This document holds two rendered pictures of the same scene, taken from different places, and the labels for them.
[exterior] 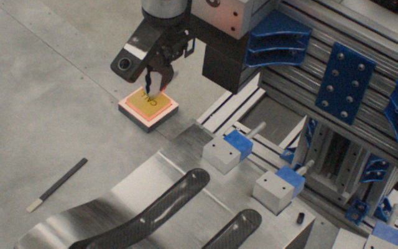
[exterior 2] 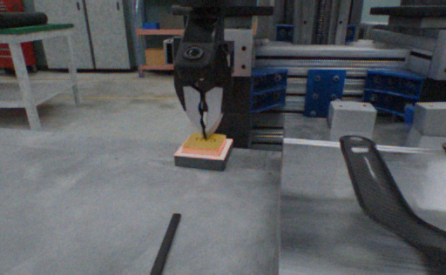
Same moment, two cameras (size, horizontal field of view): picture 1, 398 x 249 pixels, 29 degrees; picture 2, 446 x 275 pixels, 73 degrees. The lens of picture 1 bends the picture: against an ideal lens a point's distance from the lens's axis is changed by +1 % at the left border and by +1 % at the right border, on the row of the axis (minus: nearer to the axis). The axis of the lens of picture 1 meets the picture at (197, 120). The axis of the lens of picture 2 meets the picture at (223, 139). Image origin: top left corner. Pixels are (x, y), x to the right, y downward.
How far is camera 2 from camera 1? 101 cm
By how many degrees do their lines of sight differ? 33
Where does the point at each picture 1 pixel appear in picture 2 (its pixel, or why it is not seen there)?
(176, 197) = (362, 168)
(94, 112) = (151, 176)
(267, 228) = not seen: outside the picture
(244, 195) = (417, 137)
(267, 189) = not seen: outside the picture
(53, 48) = (70, 150)
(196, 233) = not seen: outside the picture
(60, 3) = not seen: hidden behind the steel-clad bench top
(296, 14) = (272, 62)
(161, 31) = (217, 16)
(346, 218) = not seen: hidden behind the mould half
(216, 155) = (357, 110)
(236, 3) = (243, 36)
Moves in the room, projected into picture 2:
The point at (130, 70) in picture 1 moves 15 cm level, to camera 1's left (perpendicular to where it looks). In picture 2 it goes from (206, 56) to (70, 63)
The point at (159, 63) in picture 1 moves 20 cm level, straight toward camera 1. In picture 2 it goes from (219, 68) to (326, 101)
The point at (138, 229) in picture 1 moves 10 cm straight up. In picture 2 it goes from (386, 218) to (419, 91)
